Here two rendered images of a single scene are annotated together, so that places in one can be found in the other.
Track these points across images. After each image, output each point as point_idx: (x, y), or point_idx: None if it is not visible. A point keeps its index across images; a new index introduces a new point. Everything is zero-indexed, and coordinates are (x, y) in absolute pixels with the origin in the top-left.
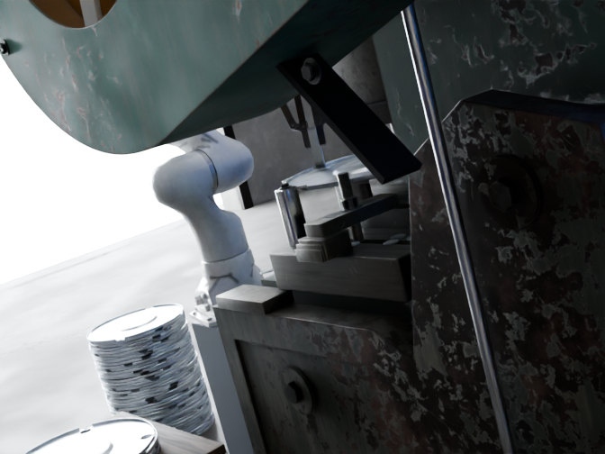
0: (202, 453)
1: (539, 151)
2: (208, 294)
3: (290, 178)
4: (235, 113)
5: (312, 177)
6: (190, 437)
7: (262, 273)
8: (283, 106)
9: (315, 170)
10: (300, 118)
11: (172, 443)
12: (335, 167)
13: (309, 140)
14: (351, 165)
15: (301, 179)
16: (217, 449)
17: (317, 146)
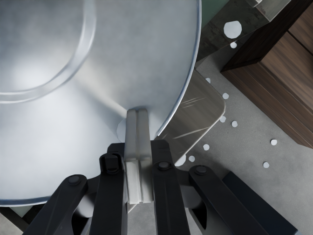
0: (275, 50)
1: None
2: None
3: (196, 41)
4: None
5: (141, 17)
6: (293, 85)
7: (237, 21)
8: (248, 228)
9: (151, 125)
10: (172, 186)
11: (307, 79)
12: (102, 108)
13: (153, 151)
14: (46, 12)
15: (171, 33)
16: (264, 55)
17: (131, 128)
